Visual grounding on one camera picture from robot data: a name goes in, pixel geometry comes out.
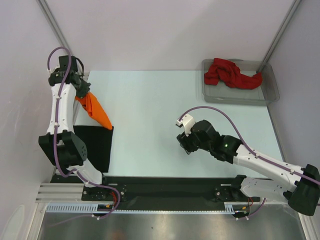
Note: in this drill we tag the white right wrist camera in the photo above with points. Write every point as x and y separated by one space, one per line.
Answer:
186 122

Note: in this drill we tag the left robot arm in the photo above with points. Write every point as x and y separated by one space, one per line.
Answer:
65 150

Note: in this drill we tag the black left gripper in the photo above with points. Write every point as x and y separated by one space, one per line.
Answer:
85 89

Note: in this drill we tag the white slotted cable duct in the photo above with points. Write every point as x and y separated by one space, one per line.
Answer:
103 208

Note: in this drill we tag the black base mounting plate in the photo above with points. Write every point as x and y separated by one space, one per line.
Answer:
167 193

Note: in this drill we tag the left aluminium corner post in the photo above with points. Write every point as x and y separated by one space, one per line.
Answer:
49 16

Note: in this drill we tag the clear plastic bin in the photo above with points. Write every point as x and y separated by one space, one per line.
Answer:
264 95

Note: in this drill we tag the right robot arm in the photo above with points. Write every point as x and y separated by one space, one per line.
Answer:
295 185

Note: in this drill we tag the folded black t-shirt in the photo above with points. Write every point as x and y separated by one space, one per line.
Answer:
98 141

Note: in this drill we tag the orange t-shirt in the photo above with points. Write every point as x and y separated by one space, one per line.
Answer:
94 110

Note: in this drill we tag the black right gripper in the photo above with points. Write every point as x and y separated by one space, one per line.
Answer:
186 143

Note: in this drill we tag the red t-shirt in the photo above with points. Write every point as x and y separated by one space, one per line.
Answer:
222 70

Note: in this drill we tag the right aluminium corner post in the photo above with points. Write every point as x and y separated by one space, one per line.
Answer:
280 32

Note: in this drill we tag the aluminium corner post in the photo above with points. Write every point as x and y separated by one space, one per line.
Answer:
49 16
280 32

